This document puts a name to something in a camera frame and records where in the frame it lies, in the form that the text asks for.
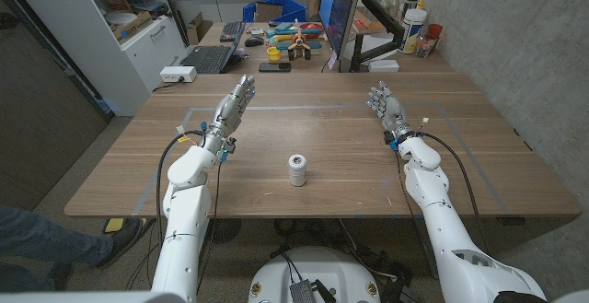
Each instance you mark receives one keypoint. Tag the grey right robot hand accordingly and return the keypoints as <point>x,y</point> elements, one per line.
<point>393,109</point>

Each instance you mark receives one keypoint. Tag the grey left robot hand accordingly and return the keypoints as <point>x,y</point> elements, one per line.
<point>230,112</point>

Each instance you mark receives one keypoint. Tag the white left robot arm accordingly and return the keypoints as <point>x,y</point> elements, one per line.
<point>184,220</point>

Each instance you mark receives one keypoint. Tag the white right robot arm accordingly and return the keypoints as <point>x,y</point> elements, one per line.
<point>446,229</point>

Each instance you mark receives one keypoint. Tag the white flat box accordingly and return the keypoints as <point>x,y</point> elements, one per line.
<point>383,66</point>

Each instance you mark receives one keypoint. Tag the black laptop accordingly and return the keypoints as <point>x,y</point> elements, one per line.
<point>209,58</point>

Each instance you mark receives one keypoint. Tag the black smartphone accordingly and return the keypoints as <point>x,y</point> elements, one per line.
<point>274,67</point>

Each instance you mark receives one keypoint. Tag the white power strip box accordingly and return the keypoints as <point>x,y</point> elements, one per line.
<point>178,73</point>

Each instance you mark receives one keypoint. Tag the clear glass jar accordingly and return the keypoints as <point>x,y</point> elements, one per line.
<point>424,46</point>

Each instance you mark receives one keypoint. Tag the yellow cup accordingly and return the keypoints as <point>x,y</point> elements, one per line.
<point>273,54</point>

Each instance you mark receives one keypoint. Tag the black computer mouse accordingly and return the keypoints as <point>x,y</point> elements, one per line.
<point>254,41</point>

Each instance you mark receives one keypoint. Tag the paper note on monitor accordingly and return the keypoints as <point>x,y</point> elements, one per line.
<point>332,60</point>

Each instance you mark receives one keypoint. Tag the white labelled canister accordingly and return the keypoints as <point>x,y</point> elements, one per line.
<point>412,31</point>

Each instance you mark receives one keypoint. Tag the black keyboard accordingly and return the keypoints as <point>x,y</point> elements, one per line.
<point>232,31</point>

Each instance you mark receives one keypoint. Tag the small cardboard box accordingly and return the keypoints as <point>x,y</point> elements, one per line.
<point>198,29</point>

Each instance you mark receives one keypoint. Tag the wooden toy plane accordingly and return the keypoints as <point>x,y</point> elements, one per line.
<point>299,43</point>

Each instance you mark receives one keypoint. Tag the dark-lid bottle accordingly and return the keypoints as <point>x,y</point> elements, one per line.
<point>410,3</point>

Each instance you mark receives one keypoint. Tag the red bowl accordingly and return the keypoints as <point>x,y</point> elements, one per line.
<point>313,29</point>

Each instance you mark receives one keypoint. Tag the black round fan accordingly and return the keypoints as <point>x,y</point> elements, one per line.
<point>225,229</point>

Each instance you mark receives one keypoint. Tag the computer monitor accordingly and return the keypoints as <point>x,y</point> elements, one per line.
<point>338,3</point>

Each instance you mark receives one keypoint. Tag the blue plastic bin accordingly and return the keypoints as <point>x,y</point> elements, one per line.
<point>294,8</point>

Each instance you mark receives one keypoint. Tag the yellow floor pad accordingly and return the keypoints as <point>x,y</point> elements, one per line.
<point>112,224</point>

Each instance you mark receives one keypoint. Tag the black shoe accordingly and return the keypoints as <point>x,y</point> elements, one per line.
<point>122,241</point>

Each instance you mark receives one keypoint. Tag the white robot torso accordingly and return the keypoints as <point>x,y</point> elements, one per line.
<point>317,266</point>

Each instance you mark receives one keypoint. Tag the white shelf cabinet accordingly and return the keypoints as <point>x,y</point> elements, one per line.
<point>60,31</point>

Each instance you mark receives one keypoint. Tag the person's leg in jeans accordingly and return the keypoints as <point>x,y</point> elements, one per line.
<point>41,238</point>

